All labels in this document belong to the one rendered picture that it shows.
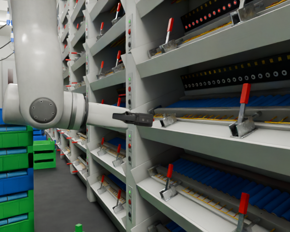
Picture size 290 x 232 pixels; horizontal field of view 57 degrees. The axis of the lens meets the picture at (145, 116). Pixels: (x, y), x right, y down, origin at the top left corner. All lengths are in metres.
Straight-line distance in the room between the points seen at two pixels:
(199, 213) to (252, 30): 0.40
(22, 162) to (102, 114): 0.52
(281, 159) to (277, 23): 0.19
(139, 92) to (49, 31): 0.39
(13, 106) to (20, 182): 0.52
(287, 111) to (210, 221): 0.28
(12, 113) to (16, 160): 0.47
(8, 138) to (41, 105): 0.53
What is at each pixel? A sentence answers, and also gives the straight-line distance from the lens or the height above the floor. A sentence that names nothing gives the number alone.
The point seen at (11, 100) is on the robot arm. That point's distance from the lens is 0.58.
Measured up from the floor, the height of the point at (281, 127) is 0.51.
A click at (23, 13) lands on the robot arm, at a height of 0.72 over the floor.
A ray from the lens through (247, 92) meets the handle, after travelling 0.49.
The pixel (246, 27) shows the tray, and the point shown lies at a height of 0.66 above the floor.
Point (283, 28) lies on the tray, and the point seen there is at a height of 0.65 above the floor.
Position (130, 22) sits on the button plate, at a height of 0.82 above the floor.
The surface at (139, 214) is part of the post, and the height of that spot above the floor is 0.19.
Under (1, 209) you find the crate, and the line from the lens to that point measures 1.07.
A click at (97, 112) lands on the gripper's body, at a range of 0.59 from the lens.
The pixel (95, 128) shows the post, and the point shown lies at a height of 0.42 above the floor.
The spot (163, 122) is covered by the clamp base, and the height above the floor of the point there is 0.50.
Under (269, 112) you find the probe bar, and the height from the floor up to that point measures 0.53.
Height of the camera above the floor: 0.54
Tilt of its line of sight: 2 degrees down
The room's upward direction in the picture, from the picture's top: straight up
